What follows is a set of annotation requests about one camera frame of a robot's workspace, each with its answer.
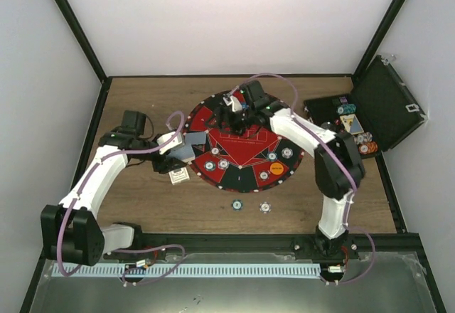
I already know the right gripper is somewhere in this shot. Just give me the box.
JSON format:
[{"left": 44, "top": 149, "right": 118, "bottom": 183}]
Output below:
[{"left": 204, "top": 107, "right": 255, "bottom": 137}]

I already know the blue backed card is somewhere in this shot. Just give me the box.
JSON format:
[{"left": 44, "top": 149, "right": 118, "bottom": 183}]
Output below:
[{"left": 185, "top": 132, "right": 207, "bottom": 145}]

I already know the teal poker chip stack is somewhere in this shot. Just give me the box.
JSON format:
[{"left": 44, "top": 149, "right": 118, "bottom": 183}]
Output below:
[{"left": 204, "top": 161, "right": 217, "bottom": 171}]

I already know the brown poker chip stack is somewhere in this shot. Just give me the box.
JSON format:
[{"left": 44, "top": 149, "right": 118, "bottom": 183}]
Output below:
[{"left": 210, "top": 147, "right": 220, "bottom": 155}]

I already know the teal chip stack mat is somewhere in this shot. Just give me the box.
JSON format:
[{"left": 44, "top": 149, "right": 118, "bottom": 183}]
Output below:
[{"left": 267, "top": 152, "right": 277, "bottom": 161}]

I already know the white chip stack mat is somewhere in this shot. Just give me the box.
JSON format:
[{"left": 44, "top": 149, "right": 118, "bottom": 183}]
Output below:
[{"left": 282, "top": 147, "right": 294, "bottom": 159}]

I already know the blue backed card deck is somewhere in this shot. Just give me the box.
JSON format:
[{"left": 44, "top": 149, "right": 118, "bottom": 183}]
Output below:
[{"left": 169, "top": 144, "right": 196, "bottom": 163}]

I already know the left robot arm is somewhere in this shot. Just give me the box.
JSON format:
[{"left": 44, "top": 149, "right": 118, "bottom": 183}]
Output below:
[{"left": 41, "top": 110, "right": 186, "bottom": 276}]

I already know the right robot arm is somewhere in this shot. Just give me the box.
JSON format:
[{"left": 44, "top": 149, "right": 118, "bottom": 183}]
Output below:
[{"left": 205, "top": 80, "right": 365, "bottom": 258}]

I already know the white card box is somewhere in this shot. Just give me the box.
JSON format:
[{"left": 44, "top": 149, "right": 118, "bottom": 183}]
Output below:
[{"left": 168, "top": 167, "right": 190, "bottom": 185}]

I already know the round red black poker mat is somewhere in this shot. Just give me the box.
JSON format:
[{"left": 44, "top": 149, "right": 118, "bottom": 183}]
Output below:
[{"left": 183, "top": 92, "right": 304, "bottom": 193}]

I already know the orange big blind button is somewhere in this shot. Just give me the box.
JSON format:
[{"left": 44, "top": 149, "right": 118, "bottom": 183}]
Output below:
[{"left": 269, "top": 162, "right": 285, "bottom": 176}]

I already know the teal chip on table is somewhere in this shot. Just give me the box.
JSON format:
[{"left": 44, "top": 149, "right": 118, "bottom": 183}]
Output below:
[{"left": 232, "top": 200, "right": 243, "bottom": 211}]

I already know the round dealer button in case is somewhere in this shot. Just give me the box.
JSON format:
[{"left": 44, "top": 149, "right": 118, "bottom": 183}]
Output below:
[{"left": 321, "top": 122, "right": 336, "bottom": 132}]

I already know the blue white poker chip stack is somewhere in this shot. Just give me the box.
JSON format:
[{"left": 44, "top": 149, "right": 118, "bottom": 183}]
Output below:
[{"left": 259, "top": 202, "right": 272, "bottom": 213}]

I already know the teal chip stack in case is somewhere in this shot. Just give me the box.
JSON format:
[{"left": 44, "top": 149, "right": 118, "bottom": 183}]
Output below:
[{"left": 337, "top": 104, "right": 357, "bottom": 115}]

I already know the card deck in case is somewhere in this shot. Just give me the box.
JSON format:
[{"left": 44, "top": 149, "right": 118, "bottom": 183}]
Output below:
[{"left": 340, "top": 114, "right": 364, "bottom": 135}]

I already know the purple white chip stack in case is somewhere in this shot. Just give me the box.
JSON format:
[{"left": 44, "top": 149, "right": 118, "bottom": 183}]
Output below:
[{"left": 355, "top": 132, "right": 373, "bottom": 144}]

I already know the orange chip stack in case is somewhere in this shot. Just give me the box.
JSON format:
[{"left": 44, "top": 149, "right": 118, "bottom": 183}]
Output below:
[{"left": 358, "top": 142, "right": 378, "bottom": 155}]

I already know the black poker case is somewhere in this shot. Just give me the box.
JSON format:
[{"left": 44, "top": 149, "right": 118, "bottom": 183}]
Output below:
[{"left": 303, "top": 55, "right": 427, "bottom": 159}]

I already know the light blue slotted cable duct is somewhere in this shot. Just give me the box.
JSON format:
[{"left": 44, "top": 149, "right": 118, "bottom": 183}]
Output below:
[{"left": 73, "top": 263, "right": 321, "bottom": 280}]

